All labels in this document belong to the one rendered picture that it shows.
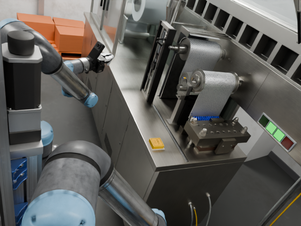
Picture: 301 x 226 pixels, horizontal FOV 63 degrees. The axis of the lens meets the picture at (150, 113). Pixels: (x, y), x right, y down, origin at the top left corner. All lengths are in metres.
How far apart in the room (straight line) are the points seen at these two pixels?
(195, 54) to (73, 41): 2.71
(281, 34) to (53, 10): 3.87
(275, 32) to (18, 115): 1.33
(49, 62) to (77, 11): 3.88
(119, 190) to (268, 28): 1.28
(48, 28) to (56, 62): 3.33
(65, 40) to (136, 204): 3.49
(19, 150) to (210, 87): 1.06
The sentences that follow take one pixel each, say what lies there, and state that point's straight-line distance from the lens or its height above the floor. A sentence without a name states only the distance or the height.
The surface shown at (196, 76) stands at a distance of 1.45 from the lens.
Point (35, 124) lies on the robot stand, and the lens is 0.78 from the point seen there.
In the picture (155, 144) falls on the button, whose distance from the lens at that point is 1.40.
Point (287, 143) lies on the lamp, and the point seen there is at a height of 1.18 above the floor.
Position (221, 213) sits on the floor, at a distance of 2.56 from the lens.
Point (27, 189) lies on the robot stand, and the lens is 0.96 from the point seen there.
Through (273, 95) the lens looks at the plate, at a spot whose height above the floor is 1.33.
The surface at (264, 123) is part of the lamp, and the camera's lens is 1.55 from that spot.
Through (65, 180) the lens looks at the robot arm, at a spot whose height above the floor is 1.46.
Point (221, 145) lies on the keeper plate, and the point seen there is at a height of 0.98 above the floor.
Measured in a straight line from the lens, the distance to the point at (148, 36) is 2.34.
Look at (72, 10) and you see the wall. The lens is 4.80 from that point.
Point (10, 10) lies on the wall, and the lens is 4.69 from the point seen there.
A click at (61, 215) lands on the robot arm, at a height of 1.46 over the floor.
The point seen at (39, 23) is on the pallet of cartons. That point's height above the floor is 0.38.
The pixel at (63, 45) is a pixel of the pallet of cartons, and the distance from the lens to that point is 4.03.
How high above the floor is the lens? 1.83
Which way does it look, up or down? 34 degrees down
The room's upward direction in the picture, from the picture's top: 19 degrees clockwise
